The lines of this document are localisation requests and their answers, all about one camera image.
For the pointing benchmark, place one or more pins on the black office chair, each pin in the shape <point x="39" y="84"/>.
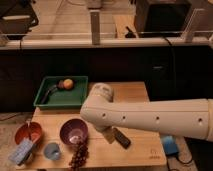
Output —
<point x="17" y="17"/>

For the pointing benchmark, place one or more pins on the blue cup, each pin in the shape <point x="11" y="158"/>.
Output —
<point x="52" y="151"/>

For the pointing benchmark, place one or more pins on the metal post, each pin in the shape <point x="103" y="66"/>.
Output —
<point x="95" y="26"/>

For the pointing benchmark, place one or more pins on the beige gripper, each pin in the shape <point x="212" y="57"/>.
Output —
<point x="109" y="135"/>

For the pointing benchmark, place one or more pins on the red bowl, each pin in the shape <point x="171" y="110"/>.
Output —
<point x="32" y="131"/>

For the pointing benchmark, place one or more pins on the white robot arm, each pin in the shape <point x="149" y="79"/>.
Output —
<point x="187" y="118"/>

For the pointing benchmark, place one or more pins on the black handled brush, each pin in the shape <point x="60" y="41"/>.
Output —
<point x="53" y="88"/>

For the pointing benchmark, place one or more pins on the orange fruit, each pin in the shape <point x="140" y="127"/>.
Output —
<point x="68" y="84"/>

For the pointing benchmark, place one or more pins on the black remote control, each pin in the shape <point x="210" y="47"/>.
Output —
<point x="121" y="138"/>

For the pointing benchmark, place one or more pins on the blue sponge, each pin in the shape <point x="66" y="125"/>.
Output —
<point x="22" y="152"/>

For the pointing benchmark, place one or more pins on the dark red grape bunch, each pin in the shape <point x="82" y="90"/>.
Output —
<point x="79" y="157"/>

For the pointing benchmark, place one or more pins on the green plastic tray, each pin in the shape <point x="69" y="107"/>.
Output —
<point x="62" y="99"/>

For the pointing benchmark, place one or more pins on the black monitor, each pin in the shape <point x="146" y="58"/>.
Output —
<point x="160" y="15"/>

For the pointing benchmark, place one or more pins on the purple bowl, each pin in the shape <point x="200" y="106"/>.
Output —
<point x="73" y="130"/>

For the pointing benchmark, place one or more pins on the blue box on floor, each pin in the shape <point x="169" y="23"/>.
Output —
<point x="169" y="145"/>

